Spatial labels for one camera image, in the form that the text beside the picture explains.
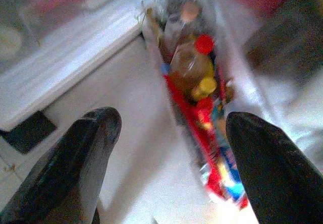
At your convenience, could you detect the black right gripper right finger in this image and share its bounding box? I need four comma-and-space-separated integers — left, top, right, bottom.
225, 111, 323, 224

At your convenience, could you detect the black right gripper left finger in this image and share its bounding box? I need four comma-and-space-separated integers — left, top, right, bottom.
0, 106, 123, 224

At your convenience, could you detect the black fridge foot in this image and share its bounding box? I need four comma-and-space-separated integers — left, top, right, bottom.
0, 110, 58, 155

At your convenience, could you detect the white fridge body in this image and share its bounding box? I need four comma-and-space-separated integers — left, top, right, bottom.
0, 0, 146, 133

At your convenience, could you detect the red snack package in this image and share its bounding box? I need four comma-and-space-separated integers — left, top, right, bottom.
163, 73, 250, 210

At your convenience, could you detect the bottle with yellow cap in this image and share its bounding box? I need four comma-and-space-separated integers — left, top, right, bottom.
189, 76, 218, 102

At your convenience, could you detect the brown bottle with red cap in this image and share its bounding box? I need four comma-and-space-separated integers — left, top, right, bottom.
168, 33, 218, 98

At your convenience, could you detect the clear plastic bag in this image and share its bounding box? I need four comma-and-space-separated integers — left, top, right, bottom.
140, 0, 255, 124

